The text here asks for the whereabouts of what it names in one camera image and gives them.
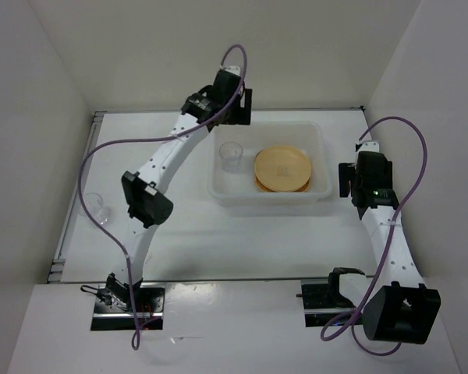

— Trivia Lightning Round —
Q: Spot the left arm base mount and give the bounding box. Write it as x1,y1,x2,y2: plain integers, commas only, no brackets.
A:
80,284,165,331

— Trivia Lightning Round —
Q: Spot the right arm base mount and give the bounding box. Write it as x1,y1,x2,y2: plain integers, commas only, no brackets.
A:
296,279,354,327

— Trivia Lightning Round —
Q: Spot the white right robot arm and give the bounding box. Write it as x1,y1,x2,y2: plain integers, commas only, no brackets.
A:
321,150,441,345

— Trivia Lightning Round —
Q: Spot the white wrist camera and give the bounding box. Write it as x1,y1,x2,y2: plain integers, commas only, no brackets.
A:
223,65,242,76
356,139,380,153

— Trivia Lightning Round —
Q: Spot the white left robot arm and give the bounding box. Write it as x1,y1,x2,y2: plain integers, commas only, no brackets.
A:
105,66,252,312

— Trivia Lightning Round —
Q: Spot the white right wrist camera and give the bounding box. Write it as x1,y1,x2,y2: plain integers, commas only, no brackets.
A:
356,139,380,153

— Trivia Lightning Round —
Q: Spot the yellow bear plate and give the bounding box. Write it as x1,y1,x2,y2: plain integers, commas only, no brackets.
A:
254,176,311,193

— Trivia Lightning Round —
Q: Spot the clear plastic cup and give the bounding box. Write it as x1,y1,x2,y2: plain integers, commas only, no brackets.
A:
80,192,104,220
92,206,110,226
218,142,243,173

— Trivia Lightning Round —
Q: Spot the white plastic bin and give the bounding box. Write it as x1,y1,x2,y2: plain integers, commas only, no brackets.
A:
208,122,332,207

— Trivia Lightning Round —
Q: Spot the metal table edge rail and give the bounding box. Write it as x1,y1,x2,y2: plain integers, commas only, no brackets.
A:
46,111,105,284

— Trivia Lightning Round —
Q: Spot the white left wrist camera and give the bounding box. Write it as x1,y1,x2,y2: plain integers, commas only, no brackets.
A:
223,65,242,76

